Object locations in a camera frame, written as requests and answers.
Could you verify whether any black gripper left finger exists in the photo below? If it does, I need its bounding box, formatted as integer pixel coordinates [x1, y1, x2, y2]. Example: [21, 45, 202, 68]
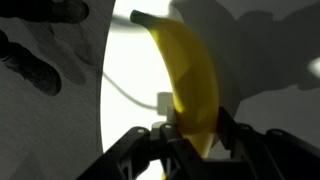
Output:
[76, 92, 214, 180]

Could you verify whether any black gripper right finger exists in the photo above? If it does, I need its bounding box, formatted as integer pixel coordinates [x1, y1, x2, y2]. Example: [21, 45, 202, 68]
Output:
[215, 106, 320, 180]

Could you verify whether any yellow banana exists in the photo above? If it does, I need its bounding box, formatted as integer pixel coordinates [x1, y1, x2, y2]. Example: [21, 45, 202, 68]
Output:
[129, 9, 222, 161]

